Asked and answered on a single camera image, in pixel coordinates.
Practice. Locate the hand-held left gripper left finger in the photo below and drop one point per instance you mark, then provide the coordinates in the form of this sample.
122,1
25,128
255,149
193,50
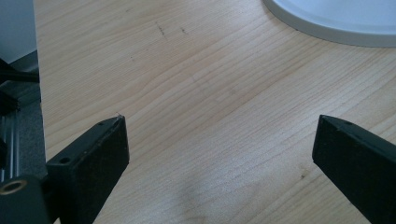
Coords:
90,161

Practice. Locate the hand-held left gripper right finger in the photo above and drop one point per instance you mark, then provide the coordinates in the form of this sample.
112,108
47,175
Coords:
358,158

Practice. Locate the white round plate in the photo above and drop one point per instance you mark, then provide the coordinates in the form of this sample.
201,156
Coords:
339,15

